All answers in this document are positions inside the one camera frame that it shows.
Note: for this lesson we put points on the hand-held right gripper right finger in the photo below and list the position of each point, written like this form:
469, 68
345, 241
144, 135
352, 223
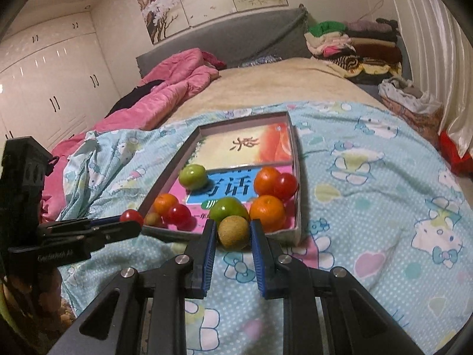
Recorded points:
258, 259

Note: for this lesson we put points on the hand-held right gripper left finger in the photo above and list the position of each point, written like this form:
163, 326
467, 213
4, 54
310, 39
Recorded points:
208, 259

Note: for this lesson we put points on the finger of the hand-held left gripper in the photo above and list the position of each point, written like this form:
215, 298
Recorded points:
92, 222
92, 236

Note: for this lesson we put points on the shallow cardboard box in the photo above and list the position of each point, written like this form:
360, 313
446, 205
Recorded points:
284, 236

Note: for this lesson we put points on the red cherry tomato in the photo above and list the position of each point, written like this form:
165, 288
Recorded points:
286, 186
131, 215
177, 214

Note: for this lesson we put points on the large orange mandarin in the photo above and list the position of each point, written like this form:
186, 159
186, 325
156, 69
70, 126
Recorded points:
268, 212

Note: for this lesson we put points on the large green jujube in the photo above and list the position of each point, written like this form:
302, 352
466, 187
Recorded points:
229, 207

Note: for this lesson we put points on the small yellowish plum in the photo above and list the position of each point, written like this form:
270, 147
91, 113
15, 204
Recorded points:
152, 220

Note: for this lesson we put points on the small orange mandarin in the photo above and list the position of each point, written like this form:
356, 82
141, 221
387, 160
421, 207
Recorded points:
165, 202

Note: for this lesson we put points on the medium orange mandarin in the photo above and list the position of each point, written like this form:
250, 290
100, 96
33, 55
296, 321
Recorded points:
266, 182

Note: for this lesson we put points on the small green jujube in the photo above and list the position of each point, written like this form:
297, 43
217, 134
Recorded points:
192, 175

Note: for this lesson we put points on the pink exercise book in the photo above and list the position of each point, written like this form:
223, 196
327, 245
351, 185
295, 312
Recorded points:
229, 186

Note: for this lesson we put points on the cream and peach book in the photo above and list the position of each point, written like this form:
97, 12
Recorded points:
218, 151

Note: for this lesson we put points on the white wardrobe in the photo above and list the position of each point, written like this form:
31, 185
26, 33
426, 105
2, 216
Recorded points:
55, 81

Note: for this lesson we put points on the light blue cartoon blanket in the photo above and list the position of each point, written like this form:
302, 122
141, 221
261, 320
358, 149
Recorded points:
369, 199

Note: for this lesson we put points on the black garment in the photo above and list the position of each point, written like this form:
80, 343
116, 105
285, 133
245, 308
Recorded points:
136, 94

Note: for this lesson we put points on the pink quilt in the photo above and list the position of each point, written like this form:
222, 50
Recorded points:
166, 81

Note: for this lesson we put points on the beige bed blanket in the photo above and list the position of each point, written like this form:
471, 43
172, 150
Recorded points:
295, 81

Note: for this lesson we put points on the blue patterned cloth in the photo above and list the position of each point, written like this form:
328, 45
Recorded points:
262, 61

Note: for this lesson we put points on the patterned bag with white liner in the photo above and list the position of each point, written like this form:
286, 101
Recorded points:
406, 96

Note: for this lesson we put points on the grey headboard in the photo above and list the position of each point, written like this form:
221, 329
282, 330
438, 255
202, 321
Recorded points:
240, 37

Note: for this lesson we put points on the red plastic bag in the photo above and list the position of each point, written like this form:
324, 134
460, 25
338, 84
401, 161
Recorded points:
454, 151

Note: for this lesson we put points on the pile of folded clothes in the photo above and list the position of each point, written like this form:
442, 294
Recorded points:
351, 44

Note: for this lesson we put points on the cream satin curtain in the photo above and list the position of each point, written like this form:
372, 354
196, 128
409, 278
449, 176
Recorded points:
436, 44

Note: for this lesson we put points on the blossom wall mural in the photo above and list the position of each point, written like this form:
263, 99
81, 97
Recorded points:
166, 7

